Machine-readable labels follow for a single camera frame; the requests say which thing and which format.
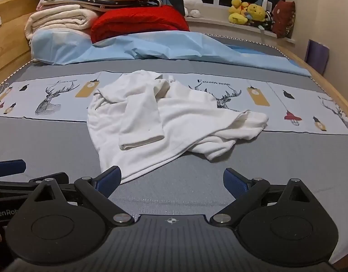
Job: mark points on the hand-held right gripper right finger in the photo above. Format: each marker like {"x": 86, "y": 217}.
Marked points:
{"x": 235, "y": 182}

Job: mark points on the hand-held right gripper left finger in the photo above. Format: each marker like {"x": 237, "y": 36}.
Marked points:
{"x": 111, "y": 180}

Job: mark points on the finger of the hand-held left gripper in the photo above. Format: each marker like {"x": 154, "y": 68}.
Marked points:
{"x": 11, "y": 167}
{"x": 59, "y": 177}

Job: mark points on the white long-sleeved shirt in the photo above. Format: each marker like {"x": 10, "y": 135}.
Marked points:
{"x": 168, "y": 119}

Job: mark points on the light blue duvet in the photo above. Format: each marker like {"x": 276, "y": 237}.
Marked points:
{"x": 162, "y": 45}

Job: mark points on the purple bag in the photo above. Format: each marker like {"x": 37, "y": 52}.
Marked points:
{"x": 317, "y": 56}

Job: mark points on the cream folded blanket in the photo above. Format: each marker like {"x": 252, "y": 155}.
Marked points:
{"x": 60, "y": 19}

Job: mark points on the white window sill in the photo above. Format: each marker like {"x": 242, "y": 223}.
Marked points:
{"x": 216, "y": 21}

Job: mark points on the red folded blanket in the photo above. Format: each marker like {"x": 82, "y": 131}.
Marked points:
{"x": 140, "y": 19}

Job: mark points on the striped dark plush toy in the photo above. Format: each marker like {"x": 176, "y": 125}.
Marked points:
{"x": 266, "y": 21}

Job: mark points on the dark red cushion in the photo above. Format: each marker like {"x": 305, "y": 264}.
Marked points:
{"x": 284, "y": 19}

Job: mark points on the yellow duck plush toy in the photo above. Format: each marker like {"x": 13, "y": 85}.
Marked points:
{"x": 237, "y": 11}

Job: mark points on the yellow bear plush toy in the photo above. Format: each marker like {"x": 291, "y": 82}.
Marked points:
{"x": 256, "y": 11}

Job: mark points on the dark patterned folded blanket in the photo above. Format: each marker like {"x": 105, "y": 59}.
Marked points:
{"x": 120, "y": 3}

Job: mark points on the white plush toy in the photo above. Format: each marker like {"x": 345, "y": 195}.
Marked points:
{"x": 192, "y": 4}

